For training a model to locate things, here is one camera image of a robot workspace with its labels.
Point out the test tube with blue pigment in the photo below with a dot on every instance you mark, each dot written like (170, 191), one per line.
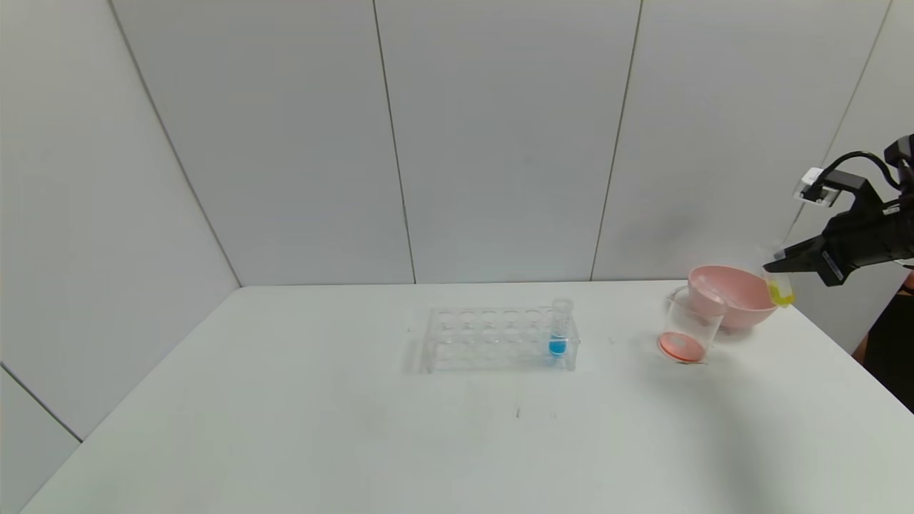
(558, 347)

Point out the test tube with yellow pigment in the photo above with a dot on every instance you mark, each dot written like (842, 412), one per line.
(780, 293)

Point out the clear glass beaker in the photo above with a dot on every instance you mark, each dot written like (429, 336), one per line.
(682, 346)

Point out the pink plastic bowl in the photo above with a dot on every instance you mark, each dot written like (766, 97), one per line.
(750, 303)

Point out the clear acrylic test tube rack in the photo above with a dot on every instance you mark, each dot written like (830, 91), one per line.
(493, 353)

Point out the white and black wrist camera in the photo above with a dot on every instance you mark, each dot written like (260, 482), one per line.
(814, 187)

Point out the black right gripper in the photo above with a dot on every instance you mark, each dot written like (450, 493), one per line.
(830, 265)

